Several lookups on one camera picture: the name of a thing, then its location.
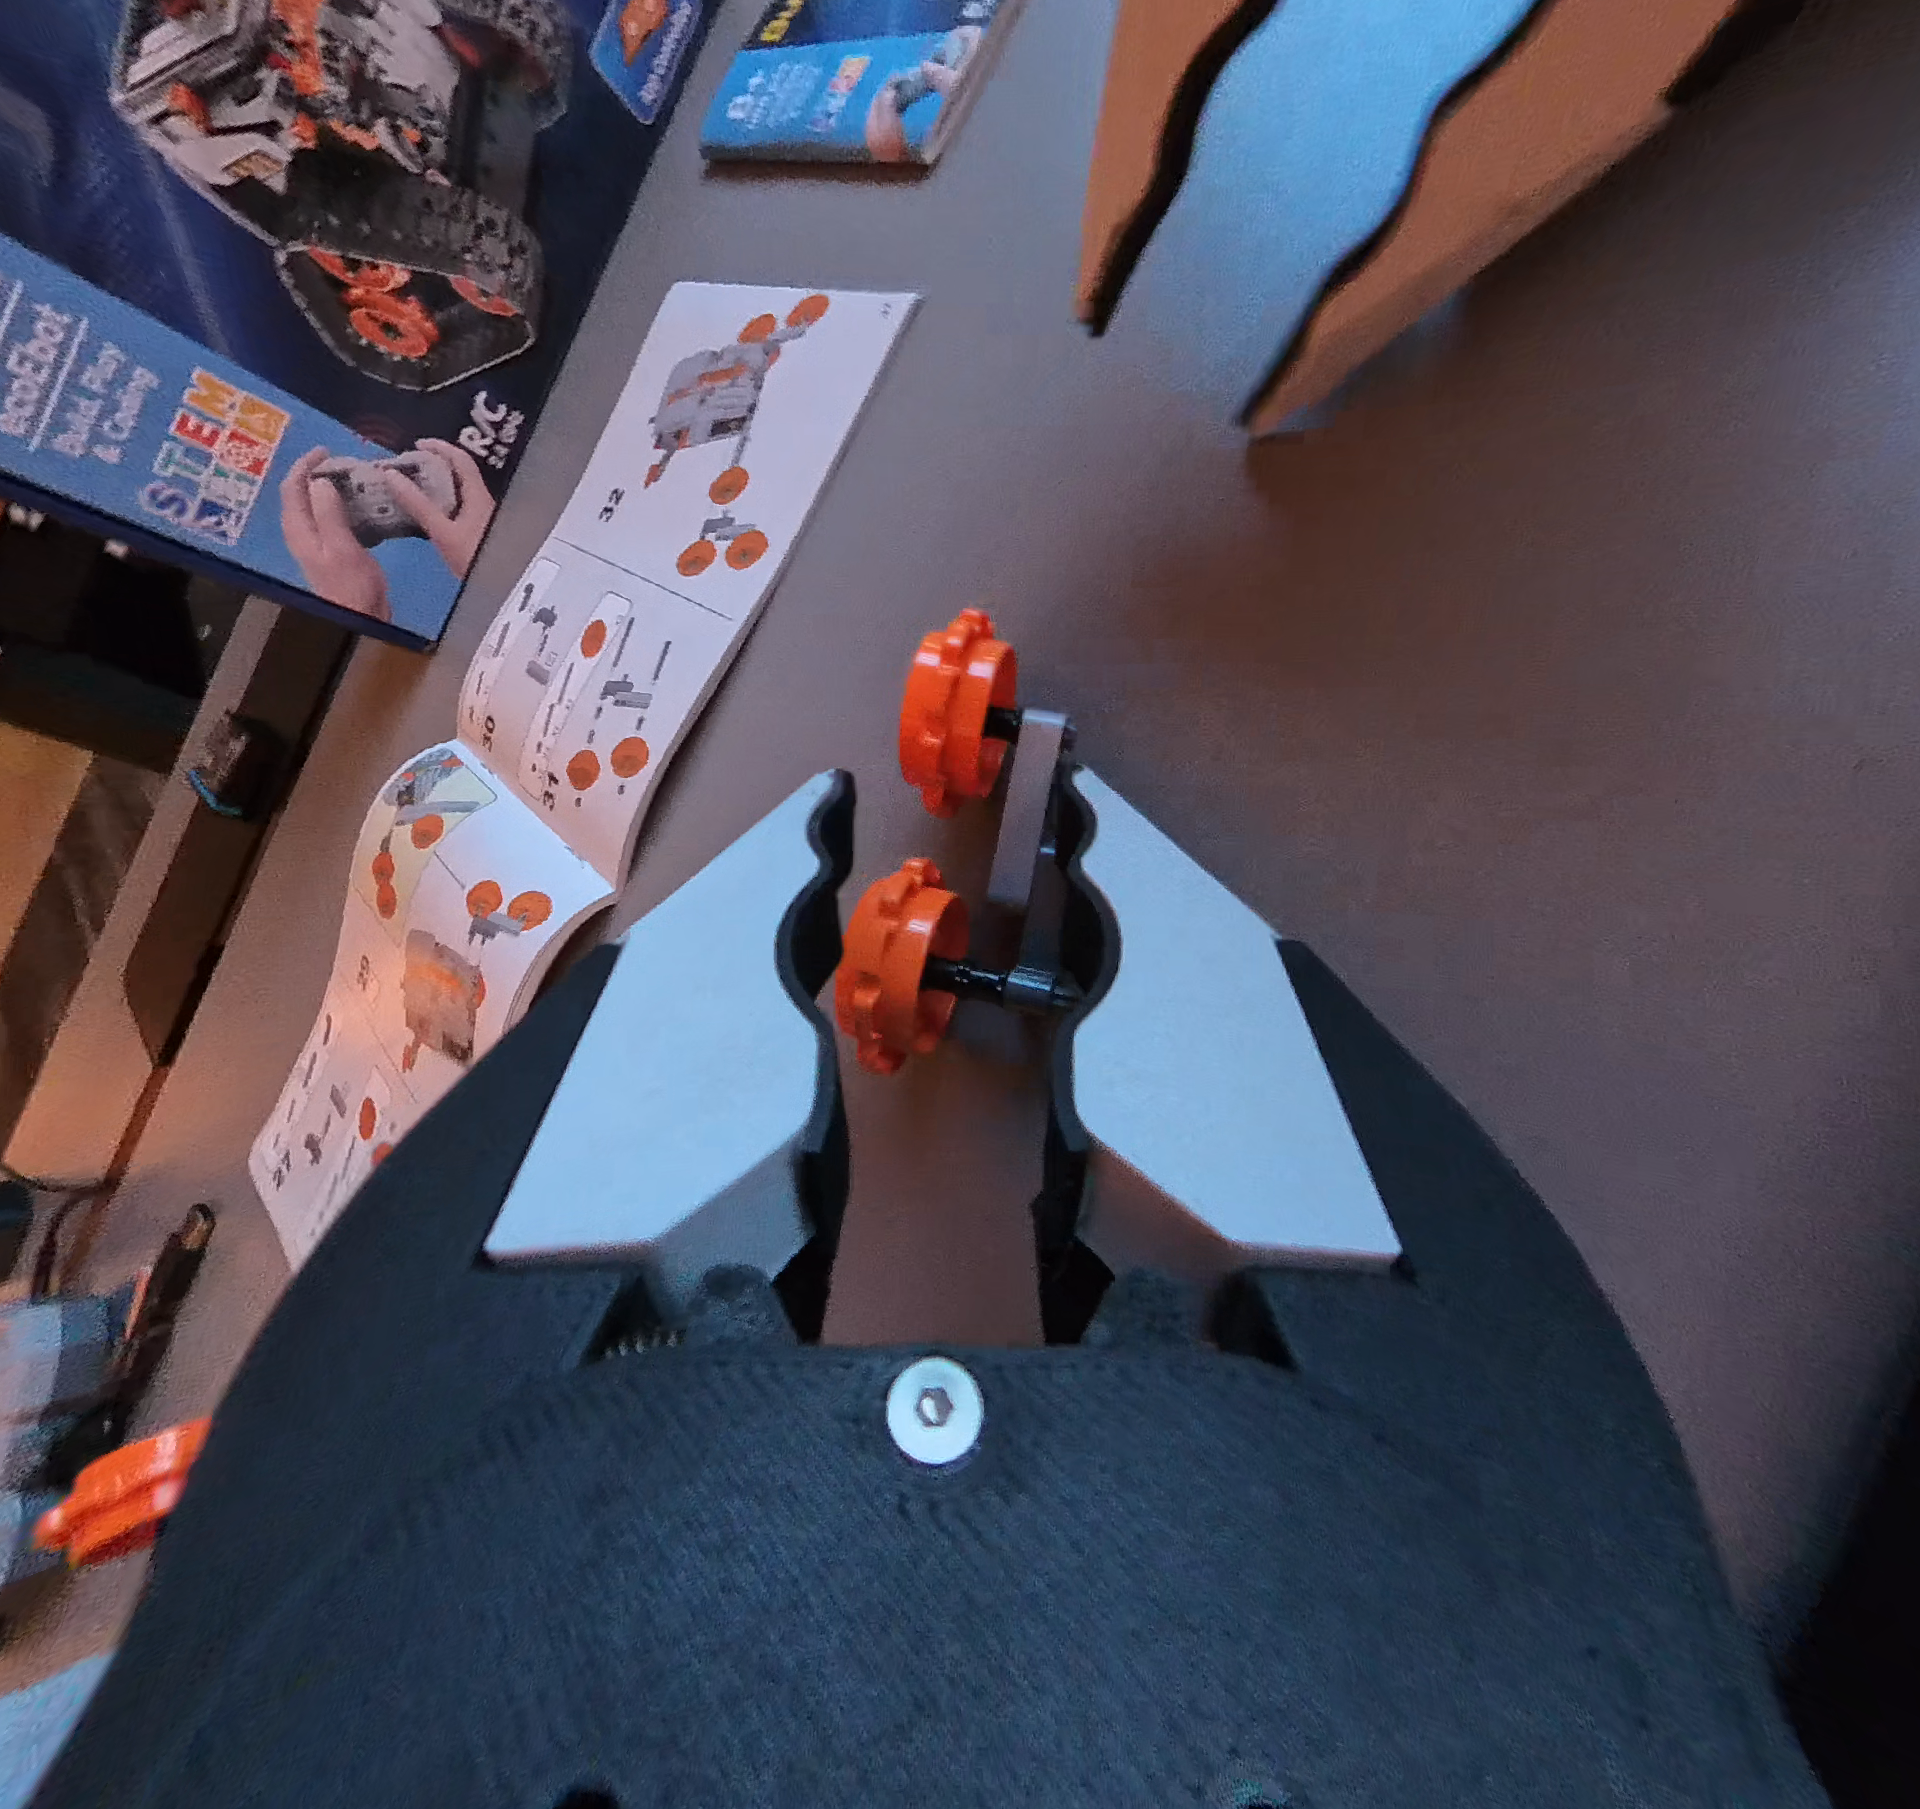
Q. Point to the white open instruction booklet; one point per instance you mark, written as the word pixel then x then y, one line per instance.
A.
pixel 645 564

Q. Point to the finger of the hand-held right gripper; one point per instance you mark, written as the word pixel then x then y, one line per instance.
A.
pixel 1487 159
pixel 1155 71

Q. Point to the grey desk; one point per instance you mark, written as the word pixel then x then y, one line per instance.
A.
pixel 1350 714

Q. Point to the loose orange toy part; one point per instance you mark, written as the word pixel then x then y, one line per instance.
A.
pixel 113 1495

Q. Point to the orange wheeled grey toy assembly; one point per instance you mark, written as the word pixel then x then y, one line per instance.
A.
pixel 938 714

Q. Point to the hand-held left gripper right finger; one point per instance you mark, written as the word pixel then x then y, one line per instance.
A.
pixel 1224 1089

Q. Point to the blue cover instruction booklet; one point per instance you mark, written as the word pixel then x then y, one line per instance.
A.
pixel 885 24

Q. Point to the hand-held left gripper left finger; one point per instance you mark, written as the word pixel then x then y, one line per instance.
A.
pixel 675 1075

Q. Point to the blue printed toy box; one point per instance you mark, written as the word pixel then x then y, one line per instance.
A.
pixel 300 189

